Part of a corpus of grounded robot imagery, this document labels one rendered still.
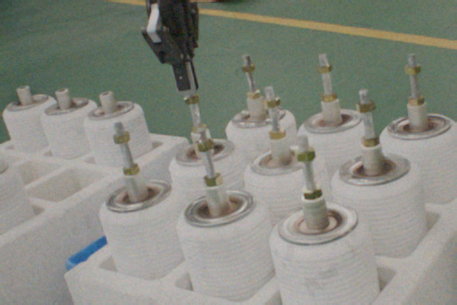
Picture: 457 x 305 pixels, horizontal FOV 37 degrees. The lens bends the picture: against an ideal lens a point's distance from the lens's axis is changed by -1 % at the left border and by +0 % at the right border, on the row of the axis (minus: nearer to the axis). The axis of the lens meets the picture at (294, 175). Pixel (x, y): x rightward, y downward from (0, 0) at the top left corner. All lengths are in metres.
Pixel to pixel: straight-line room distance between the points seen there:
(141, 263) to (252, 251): 0.15
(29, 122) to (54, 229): 0.33
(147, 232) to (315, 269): 0.22
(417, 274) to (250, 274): 0.16
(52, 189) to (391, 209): 0.62
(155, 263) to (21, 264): 0.27
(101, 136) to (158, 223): 0.38
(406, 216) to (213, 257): 0.20
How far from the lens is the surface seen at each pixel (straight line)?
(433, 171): 0.80
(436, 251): 0.71
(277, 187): 0.75
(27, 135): 1.30
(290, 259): 0.61
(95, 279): 0.80
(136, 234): 0.76
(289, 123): 0.93
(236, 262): 0.69
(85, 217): 1.03
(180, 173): 0.84
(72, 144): 1.20
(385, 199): 0.70
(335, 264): 0.61
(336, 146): 0.84
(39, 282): 1.01
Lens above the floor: 0.56
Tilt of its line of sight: 24 degrees down
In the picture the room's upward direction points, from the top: 11 degrees counter-clockwise
